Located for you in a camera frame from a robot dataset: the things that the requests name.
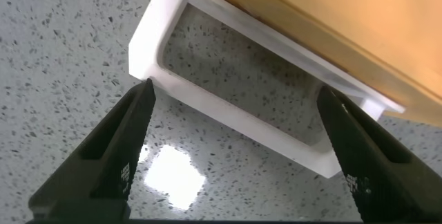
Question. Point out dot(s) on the yellow drawer cabinet case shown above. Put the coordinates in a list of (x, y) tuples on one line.
[(380, 9)]

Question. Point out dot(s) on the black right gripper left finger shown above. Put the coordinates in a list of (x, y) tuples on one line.
[(103, 168)]

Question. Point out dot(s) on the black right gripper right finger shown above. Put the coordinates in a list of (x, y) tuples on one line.
[(380, 175)]

